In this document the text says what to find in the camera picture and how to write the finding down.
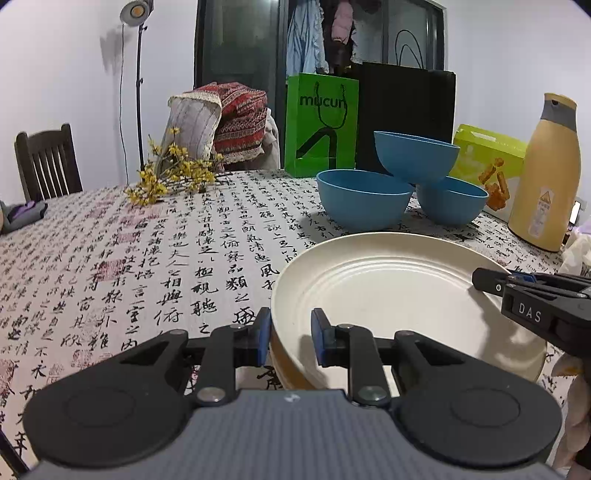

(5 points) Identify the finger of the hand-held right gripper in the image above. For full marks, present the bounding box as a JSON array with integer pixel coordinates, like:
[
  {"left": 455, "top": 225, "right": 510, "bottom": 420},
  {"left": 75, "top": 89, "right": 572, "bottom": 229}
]
[
  {"left": 505, "top": 272, "right": 591, "bottom": 297},
  {"left": 472, "top": 268, "right": 511, "bottom": 296}
]

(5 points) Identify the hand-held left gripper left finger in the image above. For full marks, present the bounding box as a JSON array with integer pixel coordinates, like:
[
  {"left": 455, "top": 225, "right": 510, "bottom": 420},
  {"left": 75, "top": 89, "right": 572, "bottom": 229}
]
[{"left": 117, "top": 307, "right": 272, "bottom": 408}]

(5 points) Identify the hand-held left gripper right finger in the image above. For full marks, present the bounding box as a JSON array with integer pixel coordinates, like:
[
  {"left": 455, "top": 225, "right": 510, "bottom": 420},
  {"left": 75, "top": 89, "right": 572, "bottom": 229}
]
[{"left": 311, "top": 308, "right": 462, "bottom": 408}]

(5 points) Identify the cream plate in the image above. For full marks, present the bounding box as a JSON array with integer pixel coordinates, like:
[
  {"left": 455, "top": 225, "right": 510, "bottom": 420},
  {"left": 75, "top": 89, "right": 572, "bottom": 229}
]
[
  {"left": 271, "top": 332, "right": 549, "bottom": 392},
  {"left": 270, "top": 232, "right": 546, "bottom": 391}
]

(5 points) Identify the blue bowl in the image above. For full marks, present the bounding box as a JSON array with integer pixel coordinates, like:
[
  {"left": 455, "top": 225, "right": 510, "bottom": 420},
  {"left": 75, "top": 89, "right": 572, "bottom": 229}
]
[
  {"left": 317, "top": 169, "right": 415, "bottom": 232},
  {"left": 416, "top": 176, "right": 489, "bottom": 226},
  {"left": 374, "top": 131, "right": 461, "bottom": 185}
]

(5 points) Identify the white crumpled bag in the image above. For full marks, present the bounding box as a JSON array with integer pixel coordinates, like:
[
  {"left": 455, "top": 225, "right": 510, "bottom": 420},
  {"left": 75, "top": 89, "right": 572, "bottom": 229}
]
[{"left": 562, "top": 222, "right": 591, "bottom": 278}]

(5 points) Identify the yellow thermos bottle grey lid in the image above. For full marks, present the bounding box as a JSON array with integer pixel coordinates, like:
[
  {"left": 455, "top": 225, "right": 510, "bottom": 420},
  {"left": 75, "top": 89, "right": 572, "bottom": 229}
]
[{"left": 508, "top": 93, "right": 581, "bottom": 252}]

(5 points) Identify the yellow-green snack box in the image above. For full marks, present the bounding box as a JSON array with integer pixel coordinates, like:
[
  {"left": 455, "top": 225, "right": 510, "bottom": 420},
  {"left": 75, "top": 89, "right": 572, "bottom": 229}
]
[{"left": 450, "top": 124, "right": 529, "bottom": 217}]

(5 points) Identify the calligraphy print tablecloth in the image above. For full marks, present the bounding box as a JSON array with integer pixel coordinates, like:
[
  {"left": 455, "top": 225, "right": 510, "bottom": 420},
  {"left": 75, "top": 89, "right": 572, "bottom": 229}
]
[{"left": 0, "top": 168, "right": 591, "bottom": 467}]

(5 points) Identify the green paper bag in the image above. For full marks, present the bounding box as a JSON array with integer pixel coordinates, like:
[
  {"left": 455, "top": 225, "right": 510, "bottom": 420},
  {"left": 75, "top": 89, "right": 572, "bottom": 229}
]
[{"left": 284, "top": 73, "right": 360, "bottom": 177}]

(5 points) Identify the beige cloth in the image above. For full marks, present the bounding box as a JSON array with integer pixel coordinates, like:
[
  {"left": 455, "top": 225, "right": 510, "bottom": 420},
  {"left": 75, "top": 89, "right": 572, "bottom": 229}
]
[{"left": 263, "top": 115, "right": 281, "bottom": 169}]

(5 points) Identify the yellow flower branch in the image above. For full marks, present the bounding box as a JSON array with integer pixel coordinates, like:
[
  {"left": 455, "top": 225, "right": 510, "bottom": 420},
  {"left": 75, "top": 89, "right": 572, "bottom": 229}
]
[{"left": 126, "top": 127, "right": 225, "bottom": 206}]

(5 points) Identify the black paper bag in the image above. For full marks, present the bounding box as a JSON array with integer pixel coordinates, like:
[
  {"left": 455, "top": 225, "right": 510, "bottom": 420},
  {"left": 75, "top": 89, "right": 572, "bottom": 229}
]
[{"left": 355, "top": 30, "right": 457, "bottom": 174}]

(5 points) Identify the grey purple cloth pouch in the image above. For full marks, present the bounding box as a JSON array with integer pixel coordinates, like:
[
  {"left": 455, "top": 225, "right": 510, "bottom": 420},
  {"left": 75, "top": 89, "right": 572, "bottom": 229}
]
[{"left": 0, "top": 199, "right": 48, "bottom": 234}]

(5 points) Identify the white hanging garment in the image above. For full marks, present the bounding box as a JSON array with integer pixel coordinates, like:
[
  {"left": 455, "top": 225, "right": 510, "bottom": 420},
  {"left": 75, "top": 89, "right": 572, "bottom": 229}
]
[{"left": 350, "top": 18, "right": 370, "bottom": 64}]

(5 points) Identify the dark wooden chair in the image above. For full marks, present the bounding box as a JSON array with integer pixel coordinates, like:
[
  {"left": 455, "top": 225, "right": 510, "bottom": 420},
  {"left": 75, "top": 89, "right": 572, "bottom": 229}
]
[{"left": 15, "top": 123, "right": 84, "bottom": 202}]

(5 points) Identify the pink hanging garment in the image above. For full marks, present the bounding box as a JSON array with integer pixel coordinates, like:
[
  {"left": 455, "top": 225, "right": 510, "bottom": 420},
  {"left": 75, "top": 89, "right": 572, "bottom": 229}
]
[{"left": 331, "top": 0, "right": 356, "bottom": 44}]

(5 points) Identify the black framed glass door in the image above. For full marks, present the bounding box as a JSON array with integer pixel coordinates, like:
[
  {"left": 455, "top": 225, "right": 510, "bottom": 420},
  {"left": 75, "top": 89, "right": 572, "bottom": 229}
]
[{"left": 194, "top": 0, "right": 448, "bottom": 169}]

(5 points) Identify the light blue hanging shirt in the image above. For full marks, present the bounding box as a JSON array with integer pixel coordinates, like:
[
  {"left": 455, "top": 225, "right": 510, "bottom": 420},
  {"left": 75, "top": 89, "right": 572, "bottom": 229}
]
[{"left": 286, "top": 0, "right": 326, "bottom": 75}]

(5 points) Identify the black light stand with lamp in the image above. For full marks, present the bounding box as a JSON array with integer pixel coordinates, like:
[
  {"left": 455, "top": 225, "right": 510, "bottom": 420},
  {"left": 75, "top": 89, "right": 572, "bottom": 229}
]
[{"left": 120, "top": 0, "right": 155, "bottom": 171}]

